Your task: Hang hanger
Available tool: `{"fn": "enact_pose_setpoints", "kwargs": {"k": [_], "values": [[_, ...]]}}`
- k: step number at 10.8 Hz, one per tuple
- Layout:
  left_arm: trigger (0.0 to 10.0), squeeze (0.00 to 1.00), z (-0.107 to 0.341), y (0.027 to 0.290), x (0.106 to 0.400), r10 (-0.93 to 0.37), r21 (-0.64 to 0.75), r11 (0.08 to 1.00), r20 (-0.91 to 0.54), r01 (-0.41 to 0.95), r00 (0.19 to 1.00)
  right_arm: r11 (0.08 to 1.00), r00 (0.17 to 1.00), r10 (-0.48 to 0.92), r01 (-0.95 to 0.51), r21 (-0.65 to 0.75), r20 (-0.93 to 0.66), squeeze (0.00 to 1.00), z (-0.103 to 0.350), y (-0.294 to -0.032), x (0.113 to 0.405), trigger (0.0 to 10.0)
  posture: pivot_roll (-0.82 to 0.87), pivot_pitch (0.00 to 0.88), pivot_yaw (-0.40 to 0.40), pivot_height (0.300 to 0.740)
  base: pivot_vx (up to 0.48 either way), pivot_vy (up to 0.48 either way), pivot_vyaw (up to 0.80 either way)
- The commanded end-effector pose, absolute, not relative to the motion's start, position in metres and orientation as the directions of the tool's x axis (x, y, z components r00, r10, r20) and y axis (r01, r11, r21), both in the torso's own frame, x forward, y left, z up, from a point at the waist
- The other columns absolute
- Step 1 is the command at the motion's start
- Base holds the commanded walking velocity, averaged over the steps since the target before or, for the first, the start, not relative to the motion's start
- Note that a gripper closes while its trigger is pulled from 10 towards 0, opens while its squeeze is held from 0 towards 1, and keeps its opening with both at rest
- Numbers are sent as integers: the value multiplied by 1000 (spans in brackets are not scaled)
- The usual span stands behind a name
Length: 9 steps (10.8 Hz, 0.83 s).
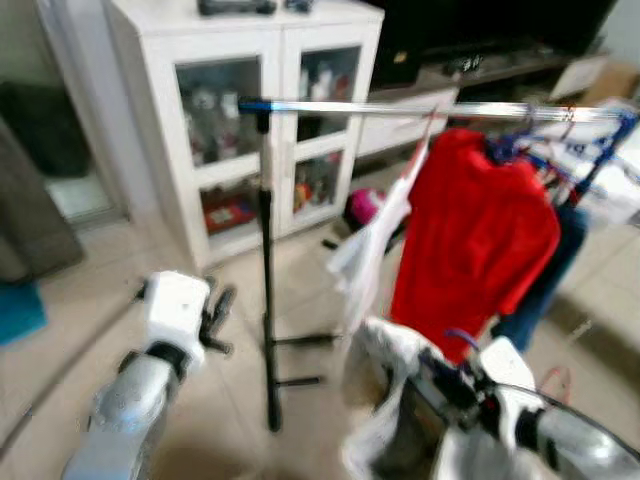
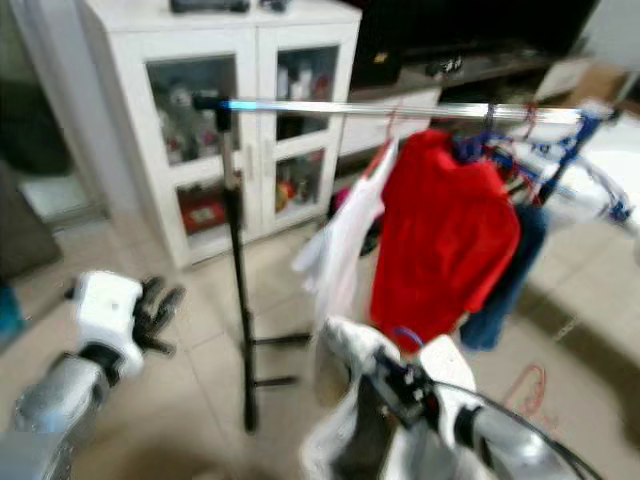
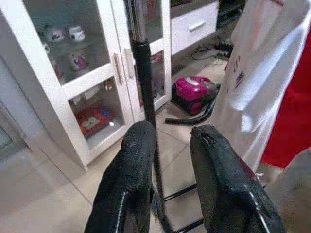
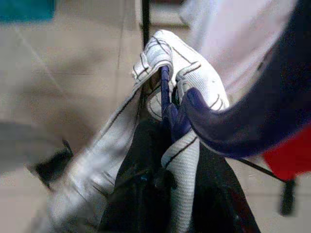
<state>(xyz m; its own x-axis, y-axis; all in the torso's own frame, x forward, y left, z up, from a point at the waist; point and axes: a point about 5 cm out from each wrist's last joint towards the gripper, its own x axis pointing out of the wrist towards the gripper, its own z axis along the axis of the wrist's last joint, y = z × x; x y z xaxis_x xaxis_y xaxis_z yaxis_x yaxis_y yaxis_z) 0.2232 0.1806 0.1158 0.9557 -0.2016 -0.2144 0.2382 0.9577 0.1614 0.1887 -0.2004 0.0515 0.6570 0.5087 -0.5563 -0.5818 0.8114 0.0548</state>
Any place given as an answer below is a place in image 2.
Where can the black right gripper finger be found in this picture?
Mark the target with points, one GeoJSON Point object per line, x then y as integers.
{"type": "Point", "coordinates": [386, 378]}
{"type": "Point", "coordinates": [397, 362]}

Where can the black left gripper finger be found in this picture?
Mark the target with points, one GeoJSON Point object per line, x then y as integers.
{"type": "Point", "coordinates": [172, 305]}
{"type": "Point", "coordinates": [161, 347]}

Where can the cream white jacket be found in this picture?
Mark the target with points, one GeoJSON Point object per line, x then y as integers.
{"type": "Point", "coordinates": [345, 345]}

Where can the white sports shirt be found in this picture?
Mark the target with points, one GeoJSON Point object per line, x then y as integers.
{"type": "Point", "coordinates": [335, 250]}

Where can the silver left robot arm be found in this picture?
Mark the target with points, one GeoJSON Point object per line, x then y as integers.
{"type": "Point", "coordinates": [60, 410]}

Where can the dark blue plastic hanger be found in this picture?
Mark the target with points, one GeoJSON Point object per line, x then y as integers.
{"type": "Point", "coordinates": [565, 158]}

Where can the black and chrome clothes rack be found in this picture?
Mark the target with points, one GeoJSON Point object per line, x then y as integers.
{"type": "Point", "coordinates": [238, 260]}

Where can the plain red shirt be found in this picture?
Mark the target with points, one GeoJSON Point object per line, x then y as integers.
{"type": "Point", "coordinates": [445, 240]}

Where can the blue jeans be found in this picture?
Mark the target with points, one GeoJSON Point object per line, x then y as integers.
{"type": "Point", "coordinates": [510, 280]}

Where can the pink round object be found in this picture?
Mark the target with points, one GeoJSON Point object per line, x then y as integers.
{"type": "Point", "coordinates": [337, 203]}

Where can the white glass door cabinet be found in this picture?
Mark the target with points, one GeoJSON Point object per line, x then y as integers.
{"type": "Point", "coordinates": [125, 100]}

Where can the white tv stand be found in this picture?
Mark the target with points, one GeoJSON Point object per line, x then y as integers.
{"type": "Point", "coordinates": [380, 125]}

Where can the white garment blue trim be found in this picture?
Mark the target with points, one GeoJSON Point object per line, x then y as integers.
{"type": "Point", "coordinates": [595, 170]}

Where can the small black object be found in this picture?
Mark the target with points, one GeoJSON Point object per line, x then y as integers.
{"type": "Point", "coordinates": [271, 5]}

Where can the black television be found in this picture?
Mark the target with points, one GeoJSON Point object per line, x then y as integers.
{"type": "Point", "coordinates": [460, 30]}

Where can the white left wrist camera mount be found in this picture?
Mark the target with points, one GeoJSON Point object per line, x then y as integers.
{"type": "Point", "coordinates": [108, 310]}

